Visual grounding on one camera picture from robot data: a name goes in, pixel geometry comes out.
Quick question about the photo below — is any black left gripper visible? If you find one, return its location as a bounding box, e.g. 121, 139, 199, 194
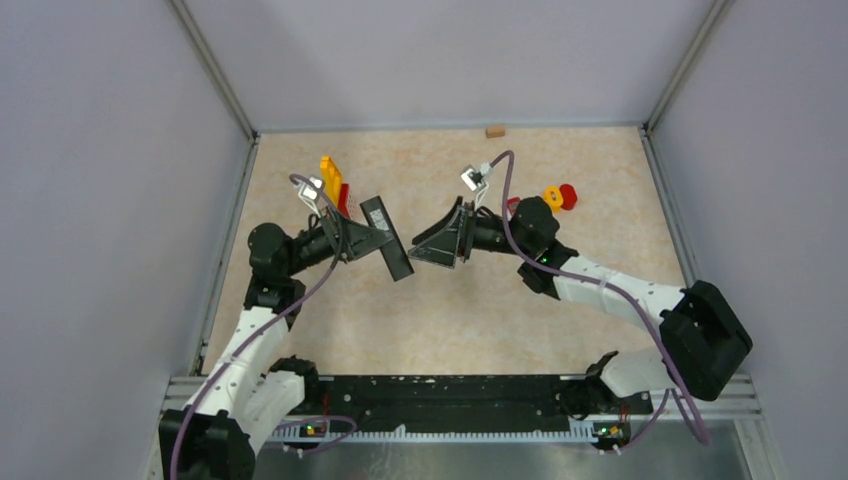
284, 203, 394, 276

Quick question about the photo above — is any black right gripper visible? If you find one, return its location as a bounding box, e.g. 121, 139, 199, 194
409, 197, 533, 269

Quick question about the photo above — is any black remote control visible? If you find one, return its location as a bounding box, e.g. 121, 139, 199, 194
358, 194, 416, 284

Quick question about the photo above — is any white remote control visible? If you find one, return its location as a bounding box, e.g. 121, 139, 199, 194
507, 197, 521, 216

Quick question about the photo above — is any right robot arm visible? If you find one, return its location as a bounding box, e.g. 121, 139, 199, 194
408, 197, 753, 412

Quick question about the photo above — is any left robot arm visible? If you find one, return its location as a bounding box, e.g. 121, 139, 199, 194
158, 203, 398, 479

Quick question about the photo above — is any yellow toy block plate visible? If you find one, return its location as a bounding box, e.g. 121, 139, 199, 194
320, 155, 343, 205

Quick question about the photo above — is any yellow round toy block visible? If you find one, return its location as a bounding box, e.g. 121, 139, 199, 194
543, 186, 564, 213

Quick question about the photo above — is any small wooden block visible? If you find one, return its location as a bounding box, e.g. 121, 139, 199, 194
484, 125, 506, 139

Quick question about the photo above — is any red round toy block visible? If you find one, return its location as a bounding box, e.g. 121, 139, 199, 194
559, 183, 579, 211

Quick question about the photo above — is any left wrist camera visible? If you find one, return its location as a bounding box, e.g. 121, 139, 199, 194
290, 175, 324, 214

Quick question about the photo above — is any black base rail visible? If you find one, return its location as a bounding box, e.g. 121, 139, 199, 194
270, 357, 654, 450

